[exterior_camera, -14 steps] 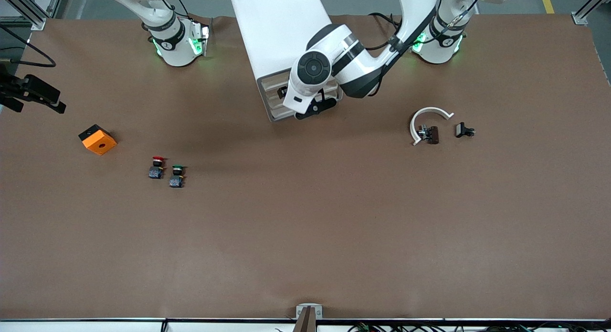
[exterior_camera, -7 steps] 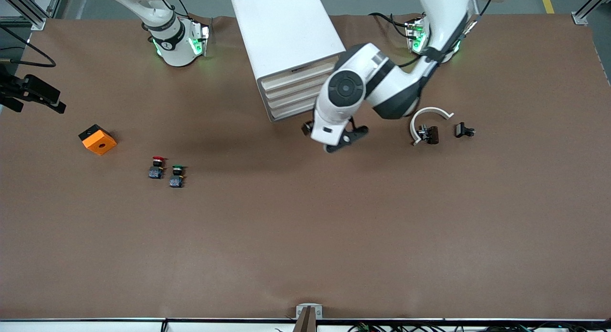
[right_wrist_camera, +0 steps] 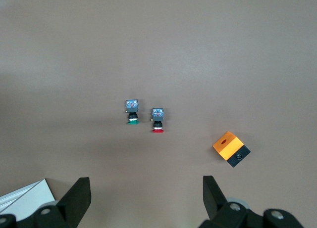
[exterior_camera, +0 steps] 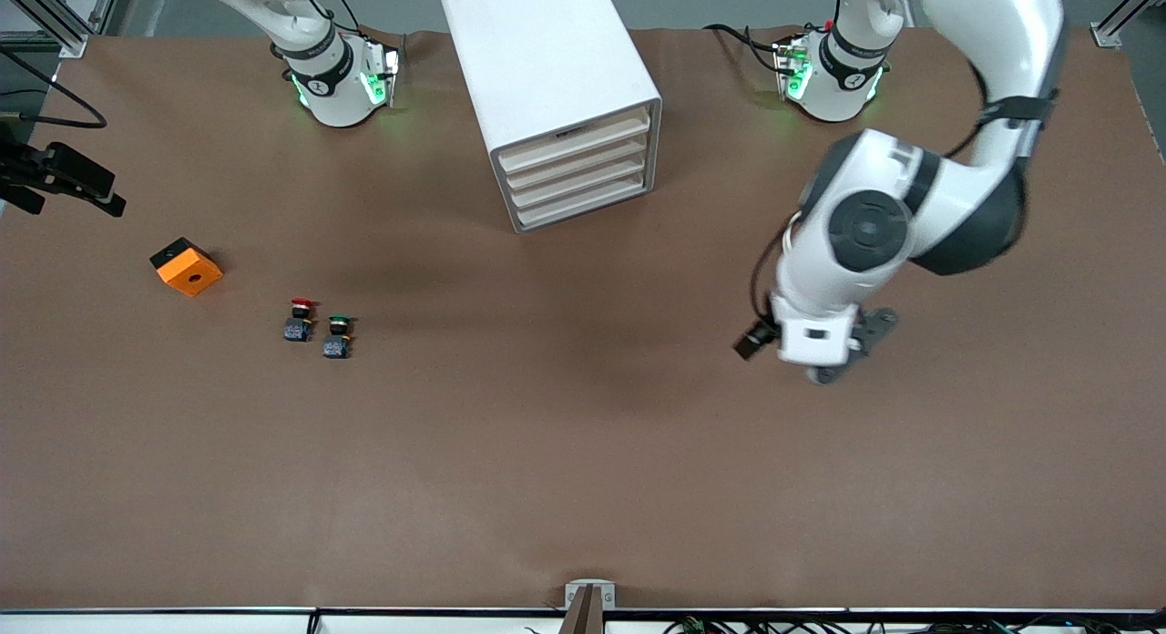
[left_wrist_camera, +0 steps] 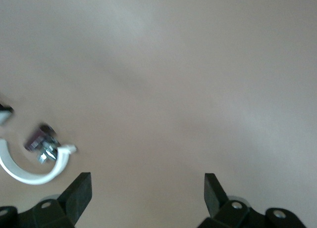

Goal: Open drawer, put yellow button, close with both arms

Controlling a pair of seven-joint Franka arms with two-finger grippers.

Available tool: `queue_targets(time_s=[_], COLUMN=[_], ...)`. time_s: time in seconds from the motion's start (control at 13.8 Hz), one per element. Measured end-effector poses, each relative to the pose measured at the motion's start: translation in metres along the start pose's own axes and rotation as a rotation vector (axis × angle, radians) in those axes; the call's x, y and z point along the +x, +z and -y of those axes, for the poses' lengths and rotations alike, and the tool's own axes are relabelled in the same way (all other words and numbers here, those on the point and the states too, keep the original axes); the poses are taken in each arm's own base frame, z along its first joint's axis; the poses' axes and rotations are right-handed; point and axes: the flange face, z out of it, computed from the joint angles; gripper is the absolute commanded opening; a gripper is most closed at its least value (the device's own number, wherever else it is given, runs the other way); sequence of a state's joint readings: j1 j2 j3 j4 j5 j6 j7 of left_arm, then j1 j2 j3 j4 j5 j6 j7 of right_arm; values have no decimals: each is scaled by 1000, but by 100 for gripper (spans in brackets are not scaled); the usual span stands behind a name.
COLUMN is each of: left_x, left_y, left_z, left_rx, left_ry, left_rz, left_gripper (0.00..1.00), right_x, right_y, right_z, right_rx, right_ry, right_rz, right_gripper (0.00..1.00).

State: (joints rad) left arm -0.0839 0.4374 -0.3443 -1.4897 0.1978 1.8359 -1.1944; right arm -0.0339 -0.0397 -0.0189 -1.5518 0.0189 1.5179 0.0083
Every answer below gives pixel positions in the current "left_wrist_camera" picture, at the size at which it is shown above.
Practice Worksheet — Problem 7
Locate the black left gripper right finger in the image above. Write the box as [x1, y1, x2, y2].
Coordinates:
[198, 173, 267, 228]

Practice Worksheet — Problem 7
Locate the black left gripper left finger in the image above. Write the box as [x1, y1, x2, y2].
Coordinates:
[18, 172, 93, 228]

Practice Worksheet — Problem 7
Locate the small black switch part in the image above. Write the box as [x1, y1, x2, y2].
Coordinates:
[0, 102, 15, 126]

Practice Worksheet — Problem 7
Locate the white curved plastic clamp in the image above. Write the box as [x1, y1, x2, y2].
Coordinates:
[0, 138, 78, 186]

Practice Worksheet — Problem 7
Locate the brown block with metal screws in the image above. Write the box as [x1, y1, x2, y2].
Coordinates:
[24, 123, 61, 165]

